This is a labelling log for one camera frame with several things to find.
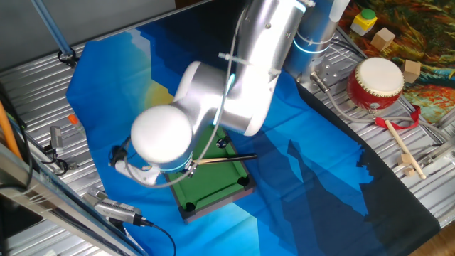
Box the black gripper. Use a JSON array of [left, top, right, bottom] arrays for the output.
[[183, 158, 200, 178]]

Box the wooden pool cue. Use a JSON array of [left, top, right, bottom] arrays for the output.
[[193, 153, 259, 166]]

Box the mini green pool table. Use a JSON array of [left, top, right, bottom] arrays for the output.
[[164, 124, 257, 225]]

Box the blue mountain print cloth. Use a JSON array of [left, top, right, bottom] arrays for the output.
[[66, 0, 441, 256]]

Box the orange pole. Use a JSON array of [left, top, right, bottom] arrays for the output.
[[0, 101, 23, 161]]

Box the blue grey pole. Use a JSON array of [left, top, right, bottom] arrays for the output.
[[30, 0, 81, 69]]

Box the wooden drumstick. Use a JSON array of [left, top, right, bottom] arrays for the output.
[[384, 119, 427, 181]]

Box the yellow box green button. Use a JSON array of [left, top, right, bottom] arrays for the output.
[[350, 9, 378, 37]]

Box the large wooden cube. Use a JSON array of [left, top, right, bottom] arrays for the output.
[[401, 59, 422, 85], [370, 27, 396, 52]]

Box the colourful painted cloth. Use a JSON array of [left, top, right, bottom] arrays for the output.
[[337, 0, 455, 124]]

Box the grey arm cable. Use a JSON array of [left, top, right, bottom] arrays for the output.
[[122, 6, 247, 189]]

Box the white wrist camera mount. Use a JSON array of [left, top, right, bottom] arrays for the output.
[[113, 158, 162, 187]]

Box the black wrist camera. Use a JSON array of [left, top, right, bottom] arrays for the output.
[[108, 144, 130, 169]]

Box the silver camera with cable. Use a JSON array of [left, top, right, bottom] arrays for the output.
[[92, 196, 178, 256]]

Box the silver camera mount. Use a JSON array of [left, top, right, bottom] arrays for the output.
[[41, 142, 78, 172]]

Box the silver ribbed camera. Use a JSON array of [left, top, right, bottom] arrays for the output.
[[49, 125, 65, 156]]

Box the aluminium frame bar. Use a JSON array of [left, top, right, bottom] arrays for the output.
[[0, 142, 147, 256]]

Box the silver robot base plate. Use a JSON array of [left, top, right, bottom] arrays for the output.
[[297, 53, 343, 87]]

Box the grey hose with connector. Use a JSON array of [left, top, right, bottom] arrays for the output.
[[310, 70, 453, 143]]

